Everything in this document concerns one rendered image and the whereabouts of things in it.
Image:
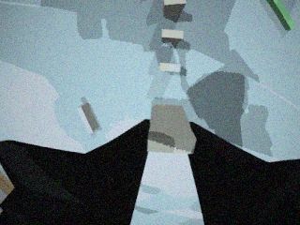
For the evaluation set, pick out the green rectangular block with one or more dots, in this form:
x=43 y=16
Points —
x=282 y=15

